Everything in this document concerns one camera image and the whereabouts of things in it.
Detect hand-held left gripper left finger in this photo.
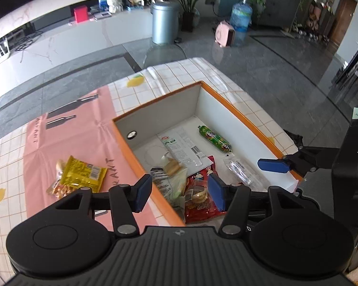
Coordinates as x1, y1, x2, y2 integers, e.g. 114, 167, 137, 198
55, 173, 153, 238

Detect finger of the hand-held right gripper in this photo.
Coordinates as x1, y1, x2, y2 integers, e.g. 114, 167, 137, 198
257, 147, 341, 179

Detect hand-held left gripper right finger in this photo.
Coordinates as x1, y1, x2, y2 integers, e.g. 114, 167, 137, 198
208, 174, 317, 236

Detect red cartoon snack packet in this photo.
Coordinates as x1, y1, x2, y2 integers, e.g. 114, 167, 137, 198
183, 155, 229, 224

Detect clear plastic snack packet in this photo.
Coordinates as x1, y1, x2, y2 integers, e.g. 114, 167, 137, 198
223, 154, 270, 190

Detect clear pastry packet purple label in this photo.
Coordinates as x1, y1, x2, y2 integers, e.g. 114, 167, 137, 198
149, 152, 188, 215

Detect green sausage stick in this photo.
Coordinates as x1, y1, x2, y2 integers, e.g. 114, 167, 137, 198
198, 125, 232, 153

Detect silver bread snack packet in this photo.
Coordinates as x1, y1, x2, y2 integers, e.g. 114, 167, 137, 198
157, 127, 214, 177

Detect yellow snack packet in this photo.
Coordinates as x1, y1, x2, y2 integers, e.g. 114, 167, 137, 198
46, 155, 108, 199

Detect orange cardboard box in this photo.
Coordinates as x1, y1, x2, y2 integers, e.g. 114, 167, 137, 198
112, 80, 304, 227

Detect pink table mat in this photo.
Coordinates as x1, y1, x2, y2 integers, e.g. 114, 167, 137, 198
23, 86, 168, 236

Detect dark dining chairs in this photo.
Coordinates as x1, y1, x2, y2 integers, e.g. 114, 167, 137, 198
335, 41, 358, 93

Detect pink space heater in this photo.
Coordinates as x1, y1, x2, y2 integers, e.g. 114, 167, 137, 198
215, 20, 237, 47

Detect blue water jug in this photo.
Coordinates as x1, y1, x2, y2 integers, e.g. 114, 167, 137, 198
230, 0, 253, 33

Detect dark grey cabinet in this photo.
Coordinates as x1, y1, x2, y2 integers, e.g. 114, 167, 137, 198
257, 0, 303, 28

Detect white marble console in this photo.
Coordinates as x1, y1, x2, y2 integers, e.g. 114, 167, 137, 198
0, 6, 156, 75

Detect grey metal trash can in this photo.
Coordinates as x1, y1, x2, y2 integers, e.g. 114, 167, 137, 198
151, 1, 179, 45

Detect potted long-leaf plant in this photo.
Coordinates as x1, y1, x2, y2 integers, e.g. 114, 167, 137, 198
163, 0, 221, 32

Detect red gift box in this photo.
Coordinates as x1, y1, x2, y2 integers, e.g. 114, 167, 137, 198
74, 6, 89, 23

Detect white ceramic pot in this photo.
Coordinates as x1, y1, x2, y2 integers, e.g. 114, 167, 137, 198
107, 0, 123, 13

